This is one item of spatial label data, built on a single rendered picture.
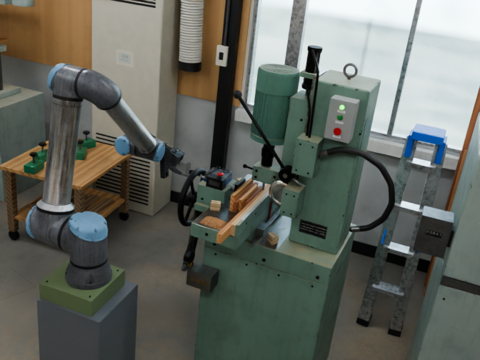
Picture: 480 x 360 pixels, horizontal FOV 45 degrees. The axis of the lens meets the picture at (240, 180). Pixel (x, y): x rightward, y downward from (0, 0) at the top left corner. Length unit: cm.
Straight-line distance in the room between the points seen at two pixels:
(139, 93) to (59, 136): 169
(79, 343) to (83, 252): 40
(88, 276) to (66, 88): 74
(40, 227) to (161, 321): 109
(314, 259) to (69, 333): 105
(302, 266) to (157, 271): 144
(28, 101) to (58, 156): 212
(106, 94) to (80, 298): 81
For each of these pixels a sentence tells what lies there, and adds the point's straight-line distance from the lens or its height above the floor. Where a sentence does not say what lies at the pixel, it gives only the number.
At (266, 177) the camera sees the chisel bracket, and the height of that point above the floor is 103.
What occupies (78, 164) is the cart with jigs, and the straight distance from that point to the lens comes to 380.
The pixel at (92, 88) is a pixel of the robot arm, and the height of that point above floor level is 141.
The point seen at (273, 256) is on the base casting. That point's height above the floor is 77.
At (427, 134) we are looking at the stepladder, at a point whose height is 116.
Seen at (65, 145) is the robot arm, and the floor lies 117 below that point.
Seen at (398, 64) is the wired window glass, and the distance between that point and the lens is 380.
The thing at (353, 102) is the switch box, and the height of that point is 148.
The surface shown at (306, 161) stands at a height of 121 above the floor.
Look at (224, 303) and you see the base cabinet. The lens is 272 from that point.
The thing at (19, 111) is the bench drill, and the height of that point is 63.
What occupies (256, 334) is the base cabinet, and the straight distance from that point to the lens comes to 275.
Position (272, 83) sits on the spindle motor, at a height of 146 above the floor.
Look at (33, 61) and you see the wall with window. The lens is 485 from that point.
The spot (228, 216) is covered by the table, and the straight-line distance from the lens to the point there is 248.
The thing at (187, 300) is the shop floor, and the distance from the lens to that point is 347.
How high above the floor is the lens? 207
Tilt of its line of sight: 25 degrees down
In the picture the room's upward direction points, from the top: 7 degrees clockwise
